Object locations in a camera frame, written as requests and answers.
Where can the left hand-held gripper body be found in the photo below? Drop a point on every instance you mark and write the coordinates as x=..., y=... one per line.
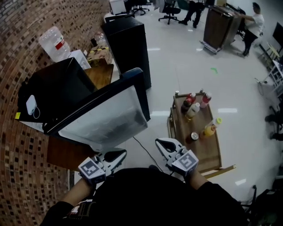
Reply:
x=90, y=168

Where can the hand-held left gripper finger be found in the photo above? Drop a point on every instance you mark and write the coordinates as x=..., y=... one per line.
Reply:
x=111, y=152
x=117, y=163

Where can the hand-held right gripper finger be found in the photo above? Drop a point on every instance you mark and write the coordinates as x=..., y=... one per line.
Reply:
x=162, y=150
x=178, y=146

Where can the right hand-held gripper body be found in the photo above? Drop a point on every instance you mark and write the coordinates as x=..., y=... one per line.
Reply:
x=184, y=162

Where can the red drink can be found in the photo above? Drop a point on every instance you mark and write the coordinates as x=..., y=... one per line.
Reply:
x=193, y=136

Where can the dark cola bottle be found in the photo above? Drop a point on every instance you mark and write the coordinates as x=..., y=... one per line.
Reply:
x=184, y=107

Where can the red drink bottle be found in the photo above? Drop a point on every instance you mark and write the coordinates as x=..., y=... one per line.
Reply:
x=191, y=99

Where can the pink drink bottle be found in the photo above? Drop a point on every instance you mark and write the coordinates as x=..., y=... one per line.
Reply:
x=206, y=100

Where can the black mini fridge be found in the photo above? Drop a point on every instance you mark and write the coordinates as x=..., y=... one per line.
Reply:
x=59, y=88

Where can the person's right forearm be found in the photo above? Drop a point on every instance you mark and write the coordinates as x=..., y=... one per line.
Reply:
x=195, y=179

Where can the person's left forearm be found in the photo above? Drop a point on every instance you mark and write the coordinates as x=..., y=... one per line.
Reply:
x=77, y=192

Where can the person's black shoe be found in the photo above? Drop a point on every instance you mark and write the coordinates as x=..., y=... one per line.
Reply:
x=154, y=167

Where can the wooden serving trolley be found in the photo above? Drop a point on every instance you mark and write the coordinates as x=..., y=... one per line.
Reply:
x=205, y=150

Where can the person's black shirt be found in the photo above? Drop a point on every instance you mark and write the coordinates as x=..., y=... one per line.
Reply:
x=150, y=198

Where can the wooden table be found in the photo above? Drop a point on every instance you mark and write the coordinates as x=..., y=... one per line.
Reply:
x=99, y=75

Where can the white power adapter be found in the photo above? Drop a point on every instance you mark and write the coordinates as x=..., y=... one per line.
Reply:
x=31, y=104

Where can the yellow sticker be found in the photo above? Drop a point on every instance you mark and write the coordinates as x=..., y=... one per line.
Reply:
x=17, y=115

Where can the black office chair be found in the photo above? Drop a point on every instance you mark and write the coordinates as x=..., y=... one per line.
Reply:
x=169, y=11
x=140, y=6
x=265, y=205

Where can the cardboard box with striped tape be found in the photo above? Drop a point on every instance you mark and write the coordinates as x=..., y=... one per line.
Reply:
x=99, y=55

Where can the white box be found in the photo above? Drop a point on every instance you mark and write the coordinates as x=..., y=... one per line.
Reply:
x=78, y=57

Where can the tall black cabinet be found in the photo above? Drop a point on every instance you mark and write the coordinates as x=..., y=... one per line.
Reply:
x=128, y=48

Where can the clear plastic bottle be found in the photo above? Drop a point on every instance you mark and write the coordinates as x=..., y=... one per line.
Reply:
x=101, y=39

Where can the white shelf rack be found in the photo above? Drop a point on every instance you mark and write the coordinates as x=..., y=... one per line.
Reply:
x=277, y=77

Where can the large clear water jug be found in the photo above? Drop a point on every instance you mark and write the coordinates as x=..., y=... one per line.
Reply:
x=54, y=44

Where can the wooden lectern cabinet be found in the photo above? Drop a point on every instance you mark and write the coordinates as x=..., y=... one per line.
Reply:
x=217, y=28

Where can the yellow stool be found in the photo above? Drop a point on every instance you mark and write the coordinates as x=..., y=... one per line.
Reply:
x=273, y=50

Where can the white cabinet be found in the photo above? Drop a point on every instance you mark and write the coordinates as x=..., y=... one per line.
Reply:
x=117, y=6

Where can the black monitor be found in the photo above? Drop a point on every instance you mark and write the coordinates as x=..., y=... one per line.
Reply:
x=278, y=34

